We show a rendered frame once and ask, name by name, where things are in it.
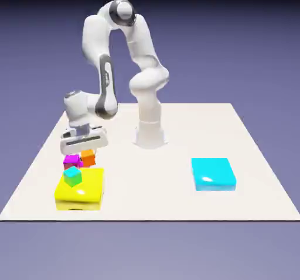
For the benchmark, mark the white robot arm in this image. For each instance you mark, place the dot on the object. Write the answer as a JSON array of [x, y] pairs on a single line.
[[143, 50]]

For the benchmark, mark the small orange cube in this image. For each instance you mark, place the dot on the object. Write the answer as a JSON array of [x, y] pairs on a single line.
[[88, 159]]

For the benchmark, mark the large cyan box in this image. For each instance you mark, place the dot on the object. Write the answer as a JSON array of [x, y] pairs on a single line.
[[212, 172]]

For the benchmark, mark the small teal cube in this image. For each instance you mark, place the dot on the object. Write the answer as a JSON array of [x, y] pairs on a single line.
[[72, 177]]

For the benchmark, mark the large yellow box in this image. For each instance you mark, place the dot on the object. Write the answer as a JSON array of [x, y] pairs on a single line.
[[80, 191]]

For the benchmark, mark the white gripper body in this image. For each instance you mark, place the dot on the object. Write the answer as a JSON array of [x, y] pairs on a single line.
[[98, 140]]

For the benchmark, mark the small magenta cube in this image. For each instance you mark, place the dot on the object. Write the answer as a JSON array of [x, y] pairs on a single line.
[[71, 160]]

